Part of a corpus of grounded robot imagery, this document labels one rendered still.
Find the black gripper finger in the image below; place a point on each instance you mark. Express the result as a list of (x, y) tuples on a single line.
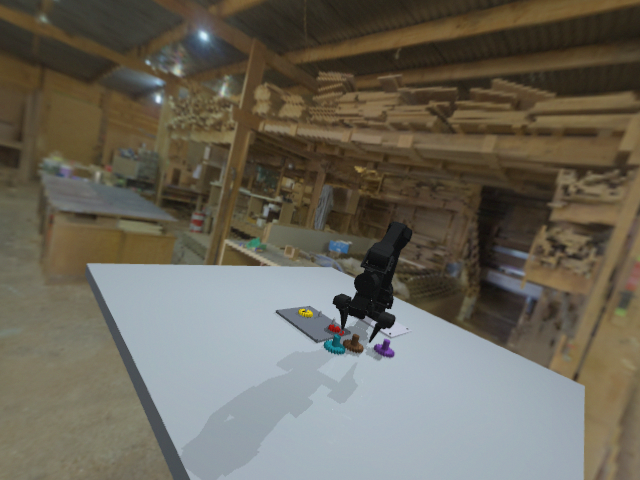
[(344, 314), (375, 331)]

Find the teal gear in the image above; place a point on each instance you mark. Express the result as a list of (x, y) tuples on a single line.
[(334, 346)]

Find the brown gear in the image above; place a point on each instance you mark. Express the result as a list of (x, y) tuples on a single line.
[(353, 345)]

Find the purple gear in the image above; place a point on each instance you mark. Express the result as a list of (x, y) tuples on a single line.
[(384, 349)]

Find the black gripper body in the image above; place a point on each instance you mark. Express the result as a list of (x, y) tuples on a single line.
[(385, 319)]

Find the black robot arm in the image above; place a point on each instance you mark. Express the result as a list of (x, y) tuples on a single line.
[(382, 259)]

